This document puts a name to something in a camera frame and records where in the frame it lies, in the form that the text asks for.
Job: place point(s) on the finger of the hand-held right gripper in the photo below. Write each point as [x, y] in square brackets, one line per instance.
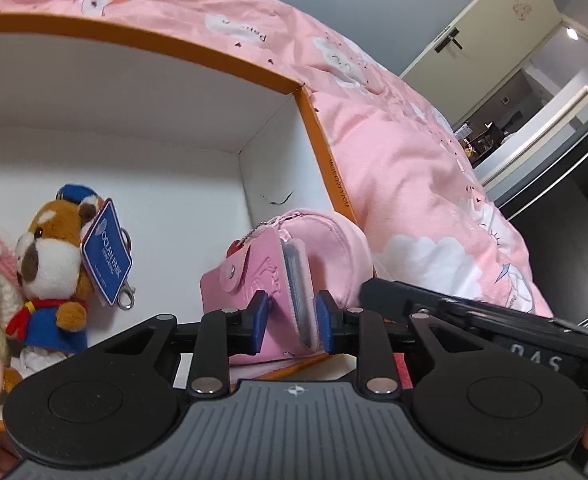
[398, 296]

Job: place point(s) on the beige door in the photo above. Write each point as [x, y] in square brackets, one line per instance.
[478, 15]

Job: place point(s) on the pink card holder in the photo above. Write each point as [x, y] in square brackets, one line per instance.
[239, 285]

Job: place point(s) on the red panda plush blue hat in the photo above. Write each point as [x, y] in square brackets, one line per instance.
[49, 260]

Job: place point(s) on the orange cardboard box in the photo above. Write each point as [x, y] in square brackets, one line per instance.
[149, 135]

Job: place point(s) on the pink cloud print duvet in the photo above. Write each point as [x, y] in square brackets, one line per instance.
[398, 160]

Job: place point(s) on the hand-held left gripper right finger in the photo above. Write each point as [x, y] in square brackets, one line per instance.
[322, 322]

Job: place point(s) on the white door frame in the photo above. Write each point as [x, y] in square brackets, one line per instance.
[538, 132]

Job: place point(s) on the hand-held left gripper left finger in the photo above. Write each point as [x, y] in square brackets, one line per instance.
[260, 320]

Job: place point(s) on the pink fabric pouch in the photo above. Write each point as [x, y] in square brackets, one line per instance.
[339, 245]

